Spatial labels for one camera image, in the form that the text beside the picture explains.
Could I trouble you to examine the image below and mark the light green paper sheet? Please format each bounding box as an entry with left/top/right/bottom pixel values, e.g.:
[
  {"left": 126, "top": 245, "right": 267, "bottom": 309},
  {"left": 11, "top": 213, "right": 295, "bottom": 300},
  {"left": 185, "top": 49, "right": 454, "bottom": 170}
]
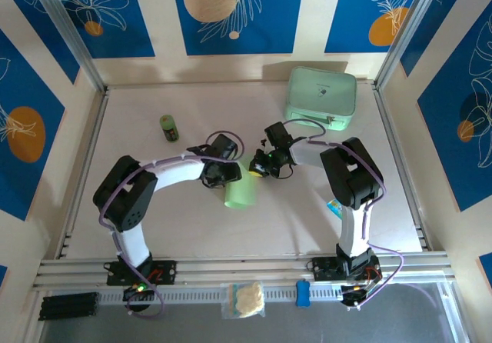
[{"left": 224, "top": 156, "right": 259, "bottom": 210}]

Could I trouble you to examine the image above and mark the small green bottle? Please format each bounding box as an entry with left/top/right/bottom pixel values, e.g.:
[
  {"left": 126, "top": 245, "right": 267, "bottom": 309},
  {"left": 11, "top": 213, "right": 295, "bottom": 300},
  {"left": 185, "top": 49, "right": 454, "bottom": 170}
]
[{"left": 159, "top": 114, "right": 181, "bottom": 143}]

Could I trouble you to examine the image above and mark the small blue snack packet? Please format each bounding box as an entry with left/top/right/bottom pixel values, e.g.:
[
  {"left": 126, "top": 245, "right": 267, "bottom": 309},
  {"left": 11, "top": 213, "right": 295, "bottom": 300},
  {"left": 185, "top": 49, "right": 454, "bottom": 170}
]
[{"left": 325, "top": 199, "right": 344, "bottom": 221}]

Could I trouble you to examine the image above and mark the mint green zipper pouch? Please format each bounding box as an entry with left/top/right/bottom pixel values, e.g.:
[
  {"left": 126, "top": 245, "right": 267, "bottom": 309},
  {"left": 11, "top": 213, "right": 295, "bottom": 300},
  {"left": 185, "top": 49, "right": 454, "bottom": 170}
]
[{"left": 283, "top": 66, "right": 357, "bottom": 132}]

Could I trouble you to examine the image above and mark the clear bag of crackers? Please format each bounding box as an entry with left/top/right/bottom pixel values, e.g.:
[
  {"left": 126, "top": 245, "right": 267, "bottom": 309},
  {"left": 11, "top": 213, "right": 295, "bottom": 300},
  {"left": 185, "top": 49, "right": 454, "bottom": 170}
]
[{"left": 221, "top": 280, "right": 267, "bottom": 319}]

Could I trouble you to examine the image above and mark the blue plastic clip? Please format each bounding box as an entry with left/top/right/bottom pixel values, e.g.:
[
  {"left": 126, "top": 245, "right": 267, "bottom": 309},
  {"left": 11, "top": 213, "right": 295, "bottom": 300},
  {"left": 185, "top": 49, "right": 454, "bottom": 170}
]
[{"left": 294, "top": 279, "right": 311, "bottom": 308}]

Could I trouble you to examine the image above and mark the black ribbed block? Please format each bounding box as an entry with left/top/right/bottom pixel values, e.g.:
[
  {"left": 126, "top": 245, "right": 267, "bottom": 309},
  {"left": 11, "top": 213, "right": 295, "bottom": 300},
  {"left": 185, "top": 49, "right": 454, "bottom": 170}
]
[{"left": 38, "top": 291, "right": 100, "bottom": 321}]

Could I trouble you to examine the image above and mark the aluminium frame rail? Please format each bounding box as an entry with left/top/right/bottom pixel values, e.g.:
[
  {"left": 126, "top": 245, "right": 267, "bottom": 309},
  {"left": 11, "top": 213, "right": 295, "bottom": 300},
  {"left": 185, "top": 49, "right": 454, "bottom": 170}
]
[{"left": 32, "top": 252, "right": 457, "bottom": 294}]

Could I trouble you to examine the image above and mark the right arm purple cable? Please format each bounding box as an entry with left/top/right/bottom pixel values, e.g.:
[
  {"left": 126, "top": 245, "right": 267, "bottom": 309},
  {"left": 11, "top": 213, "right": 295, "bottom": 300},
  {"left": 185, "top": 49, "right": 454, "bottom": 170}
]
[{"left": 282, "top": 118, "right": 407, "bottom": 309}]

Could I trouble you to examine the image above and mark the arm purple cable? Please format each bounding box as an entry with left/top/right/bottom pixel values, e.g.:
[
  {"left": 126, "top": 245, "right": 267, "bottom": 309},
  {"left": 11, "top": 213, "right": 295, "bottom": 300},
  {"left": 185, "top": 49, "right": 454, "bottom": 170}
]
[
  {"left": 98, "top": 129, "right": 247, "bottom": 319},
  {"left": 282, "top": 118, "right": 407, "bottom": 309}
]

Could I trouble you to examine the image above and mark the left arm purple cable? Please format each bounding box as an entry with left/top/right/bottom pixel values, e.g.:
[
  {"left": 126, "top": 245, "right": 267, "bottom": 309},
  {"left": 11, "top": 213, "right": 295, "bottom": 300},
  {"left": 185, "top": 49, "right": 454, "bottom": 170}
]
[{"left": 98, "top": 129, "right": 247, "bottom": 319}]

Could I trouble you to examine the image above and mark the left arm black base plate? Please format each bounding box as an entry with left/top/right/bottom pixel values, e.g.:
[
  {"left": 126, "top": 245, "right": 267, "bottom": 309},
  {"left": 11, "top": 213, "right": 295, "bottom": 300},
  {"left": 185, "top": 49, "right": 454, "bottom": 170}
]
[{"left": 103, "top": 258, "right": 178, "bottom": 287}]

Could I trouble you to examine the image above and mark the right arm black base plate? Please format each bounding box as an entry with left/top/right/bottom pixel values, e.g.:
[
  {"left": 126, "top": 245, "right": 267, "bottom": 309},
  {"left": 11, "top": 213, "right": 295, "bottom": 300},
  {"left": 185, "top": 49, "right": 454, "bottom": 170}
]
[{"left": 307, "top": 256, "right": 384, "bottom": 282}]

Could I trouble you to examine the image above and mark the slotted grey cable duct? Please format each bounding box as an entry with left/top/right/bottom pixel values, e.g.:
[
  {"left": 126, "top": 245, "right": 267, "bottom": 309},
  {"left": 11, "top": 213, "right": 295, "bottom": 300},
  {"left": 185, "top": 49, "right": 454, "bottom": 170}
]
[{"left": 95, "top": 283, "right": 347, "bottom": 305}]

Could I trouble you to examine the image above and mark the blue floral wall poster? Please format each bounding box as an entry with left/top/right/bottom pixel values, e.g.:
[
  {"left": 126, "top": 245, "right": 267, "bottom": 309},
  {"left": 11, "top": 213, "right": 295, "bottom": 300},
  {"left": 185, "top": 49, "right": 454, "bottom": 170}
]
[
  {"left": 417, "top": 0, "right": 492, "bottom": 213},
  {"left": 324, "top": 0, "right": 435, "bottom": 54},
  {"left": 171, "top": 0, "right": 307, "bottom": 56},
  {"left": 0, "top": 29, "right": 66, "bottom": 221},
  {"left": 42, "top": 0, "right": 156, "bottom": 59}
]

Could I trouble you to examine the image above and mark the aluminium frame post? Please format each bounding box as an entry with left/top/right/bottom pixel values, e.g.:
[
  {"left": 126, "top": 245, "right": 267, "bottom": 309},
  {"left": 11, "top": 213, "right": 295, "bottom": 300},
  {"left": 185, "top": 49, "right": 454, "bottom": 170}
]
[
  {"left": 374, "top": 0, "right": 443, "bottom": 90},
  {"left": 28, "top": 0, "right": 108, "bottom": 94}
]

